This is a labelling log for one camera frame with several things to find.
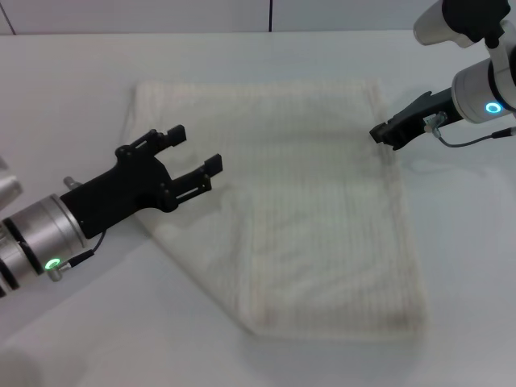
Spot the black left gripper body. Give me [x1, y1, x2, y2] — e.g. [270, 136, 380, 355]
[60, 146, 179, 239]

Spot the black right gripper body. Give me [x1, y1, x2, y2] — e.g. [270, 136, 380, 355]
[418, 85, 461, 131]

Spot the white ribbed towel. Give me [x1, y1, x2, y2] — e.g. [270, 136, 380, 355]
[123, 77, 431, 343]

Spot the right wrist thin grey cable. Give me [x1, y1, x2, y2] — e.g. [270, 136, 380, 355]
[422, 112, 516, 149]

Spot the left wrist thin black cable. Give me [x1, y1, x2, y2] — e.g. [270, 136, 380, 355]
[47, 229, 108, 282]

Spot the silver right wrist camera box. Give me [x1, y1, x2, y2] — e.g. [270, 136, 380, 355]
[413, 0, 510, 50]

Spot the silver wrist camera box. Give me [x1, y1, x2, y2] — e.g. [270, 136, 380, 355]
[413, 0, 510, 50]
[0, 158, 24, 211]

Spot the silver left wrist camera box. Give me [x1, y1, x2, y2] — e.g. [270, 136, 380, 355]
[0, 158, 24, 211]

